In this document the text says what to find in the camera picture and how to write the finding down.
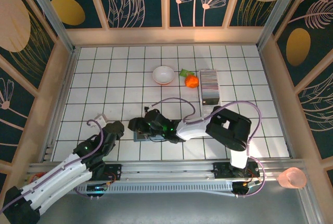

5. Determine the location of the white bowl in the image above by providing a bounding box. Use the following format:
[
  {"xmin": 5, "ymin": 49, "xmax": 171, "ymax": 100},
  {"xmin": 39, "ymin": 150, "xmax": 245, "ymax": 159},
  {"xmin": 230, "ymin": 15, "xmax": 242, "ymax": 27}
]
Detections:
[{"xmin": 152, "ymin": 65, "xmax": 175, "ymax": 86}]

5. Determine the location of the aluminium mounting rail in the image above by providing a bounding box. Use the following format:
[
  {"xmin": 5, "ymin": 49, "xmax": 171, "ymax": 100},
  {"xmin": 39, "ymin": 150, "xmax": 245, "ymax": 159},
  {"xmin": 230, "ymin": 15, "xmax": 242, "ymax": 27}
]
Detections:
[{"xmin": 27, "ymin": 158, "xmax": 306, "ymax": 183}]

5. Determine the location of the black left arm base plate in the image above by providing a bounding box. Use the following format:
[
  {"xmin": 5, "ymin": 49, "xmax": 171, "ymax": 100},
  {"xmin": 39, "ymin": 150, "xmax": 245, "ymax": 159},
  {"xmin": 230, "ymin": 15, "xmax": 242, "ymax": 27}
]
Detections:
[{"xmin": 74, "ymin": 163, "xmax": 122, "ymax": 181}]

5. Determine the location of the teal card holder wallet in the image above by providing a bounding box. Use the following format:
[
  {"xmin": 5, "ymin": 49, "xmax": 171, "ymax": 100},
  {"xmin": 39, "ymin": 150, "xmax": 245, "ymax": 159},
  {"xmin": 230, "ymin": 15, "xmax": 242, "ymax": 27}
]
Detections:
[{"xmin": 133, "ymin": 129, "xmax": 164, "ymax": 143}]

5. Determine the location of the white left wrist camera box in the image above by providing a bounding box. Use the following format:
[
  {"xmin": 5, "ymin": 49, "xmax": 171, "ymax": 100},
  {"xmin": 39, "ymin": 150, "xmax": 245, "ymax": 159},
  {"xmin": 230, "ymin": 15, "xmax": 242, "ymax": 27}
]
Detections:
[{"xmin": 94, "ymin": 113, "xmax": 108, "ymax": 126}]

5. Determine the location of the small black electronics board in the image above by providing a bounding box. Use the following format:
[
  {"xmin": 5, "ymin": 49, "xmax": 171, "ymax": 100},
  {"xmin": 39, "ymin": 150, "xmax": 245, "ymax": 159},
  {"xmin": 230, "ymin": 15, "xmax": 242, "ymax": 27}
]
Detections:
[
  {"xmin": 232, "ymin": 181, "xmax": 262, "ymax": 195},
  {"xmin": 86, "ymin": 183, "xmax": 109, "ymax": 193}
]

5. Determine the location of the pink plastic cup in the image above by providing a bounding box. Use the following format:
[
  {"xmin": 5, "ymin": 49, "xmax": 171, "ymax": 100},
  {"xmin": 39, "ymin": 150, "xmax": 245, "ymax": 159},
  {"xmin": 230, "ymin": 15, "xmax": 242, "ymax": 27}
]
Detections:
[{"xmin": 277, "ymin": 167, "xmax": 307, "ymax": 190}]

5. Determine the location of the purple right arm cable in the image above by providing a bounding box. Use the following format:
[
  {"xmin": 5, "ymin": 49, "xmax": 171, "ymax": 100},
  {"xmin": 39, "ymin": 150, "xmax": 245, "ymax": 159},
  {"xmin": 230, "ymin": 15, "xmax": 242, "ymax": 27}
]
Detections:
[{"xmin": 147, "ymin": 98, "xmax": 266, "ymax": 199}]

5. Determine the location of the grey slotted cable duct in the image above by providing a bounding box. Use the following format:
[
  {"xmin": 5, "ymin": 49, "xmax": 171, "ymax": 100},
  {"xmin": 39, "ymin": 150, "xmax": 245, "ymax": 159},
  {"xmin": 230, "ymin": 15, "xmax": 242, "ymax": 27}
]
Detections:
[{"xmin": 62, "ymin": 181, "xmax": 235, "ymax": 196}]

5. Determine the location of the aluminium frame post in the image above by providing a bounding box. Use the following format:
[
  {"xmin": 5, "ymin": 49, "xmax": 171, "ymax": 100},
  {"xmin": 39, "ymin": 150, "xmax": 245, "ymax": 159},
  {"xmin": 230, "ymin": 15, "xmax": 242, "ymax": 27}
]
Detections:
[
  {"xmin": 20, "ymin": 0, "xmax": 76, "ymax": 53},
  {"xmin": 257, "ymin": 0, "xmax": 305, "ymax": 48}
]

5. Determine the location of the orange toy carrot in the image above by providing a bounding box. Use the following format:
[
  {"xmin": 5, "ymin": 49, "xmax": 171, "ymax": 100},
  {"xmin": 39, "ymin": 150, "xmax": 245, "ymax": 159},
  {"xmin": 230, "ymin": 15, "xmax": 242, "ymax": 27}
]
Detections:
[{"xmin": 184, "ymin": 75, "xmax": 200, "ymax": 89}]

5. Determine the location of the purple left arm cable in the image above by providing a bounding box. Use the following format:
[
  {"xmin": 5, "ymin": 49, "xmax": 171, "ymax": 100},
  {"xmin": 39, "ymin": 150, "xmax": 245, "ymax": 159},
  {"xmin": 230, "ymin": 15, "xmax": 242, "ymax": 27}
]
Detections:
[{"xmin": 0, "ymin": 120, "xmax": 110, "ymax": 214}]

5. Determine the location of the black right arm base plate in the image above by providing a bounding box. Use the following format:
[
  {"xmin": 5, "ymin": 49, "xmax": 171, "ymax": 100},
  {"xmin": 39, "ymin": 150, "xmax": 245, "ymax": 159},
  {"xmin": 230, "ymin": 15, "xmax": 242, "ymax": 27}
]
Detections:
[{"xmin": 213, "ymin": 161, "xmax": 261, "ymax": 180}]

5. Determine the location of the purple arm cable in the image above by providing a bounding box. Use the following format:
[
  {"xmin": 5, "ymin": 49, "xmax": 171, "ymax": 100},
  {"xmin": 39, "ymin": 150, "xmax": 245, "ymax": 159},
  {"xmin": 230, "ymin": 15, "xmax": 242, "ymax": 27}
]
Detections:
[
  {"xmin": 0, "ymin": 120, "xmax": 110, "ymax": 214},
  {"xmin": 147, "ymin": 98, "xmax": 266, "ymax": 199}
]

